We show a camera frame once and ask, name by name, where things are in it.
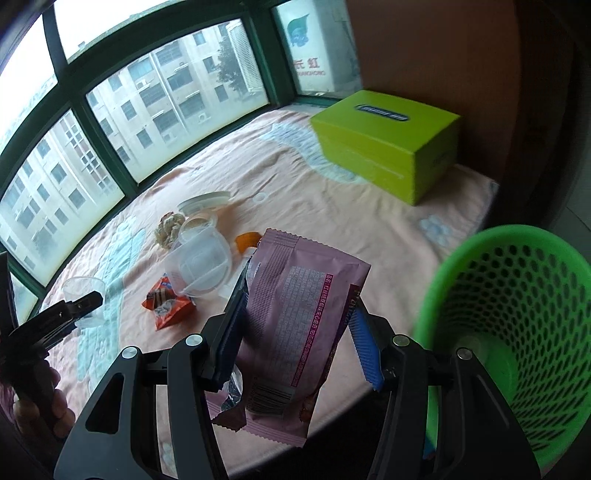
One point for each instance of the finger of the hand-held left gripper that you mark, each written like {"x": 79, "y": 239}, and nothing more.
{"x": 69, "y": 314}
{"x": 7, "y": 295}

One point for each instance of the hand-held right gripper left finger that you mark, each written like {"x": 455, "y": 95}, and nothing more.
{"x": 231, "y": 323}

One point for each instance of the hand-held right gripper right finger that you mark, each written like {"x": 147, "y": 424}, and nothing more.
{"x": 364, "y": 346}

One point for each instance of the small clear plastic cup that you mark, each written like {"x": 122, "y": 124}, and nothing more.
{"x": 87, "y": 286}

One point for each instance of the clear plastic container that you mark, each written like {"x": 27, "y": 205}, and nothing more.
{"x": 201, "y": 267}

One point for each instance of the pink snack wrapper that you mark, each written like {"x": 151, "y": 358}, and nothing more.
{"x": 295, "y": 314}

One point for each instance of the orange red snack packet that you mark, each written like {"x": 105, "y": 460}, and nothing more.
{"x": 167, "y": 302}

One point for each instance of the orange peel piece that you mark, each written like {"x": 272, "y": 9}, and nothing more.
{"x": 247, "y": 241}

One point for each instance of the green mesh plastic basket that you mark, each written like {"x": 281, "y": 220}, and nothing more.
{"x": 508, "y": 286}

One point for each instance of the person's left hand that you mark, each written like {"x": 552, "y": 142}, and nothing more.
{"x": 64, "y": 415}

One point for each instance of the small clear lidded cup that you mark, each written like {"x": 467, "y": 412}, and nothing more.
{"x": 199, "y": 226}

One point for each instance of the crumpled tan paper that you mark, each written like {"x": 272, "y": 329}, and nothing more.
{"x": 167, "y": 229}

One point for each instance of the white round lid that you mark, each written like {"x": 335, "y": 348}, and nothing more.
{"x": 203, "y": 201}

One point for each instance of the lime green cardboard box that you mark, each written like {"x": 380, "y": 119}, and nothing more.
{"x": 383, "y": 138}

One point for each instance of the grey apartment building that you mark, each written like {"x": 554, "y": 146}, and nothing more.
{"x": 161, "y": 101}

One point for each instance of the white sign with green logo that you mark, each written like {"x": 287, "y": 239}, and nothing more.
{"x": 314, "y": 50}

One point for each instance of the green window frame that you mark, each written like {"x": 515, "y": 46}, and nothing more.
{"x": 74, "y": 83}

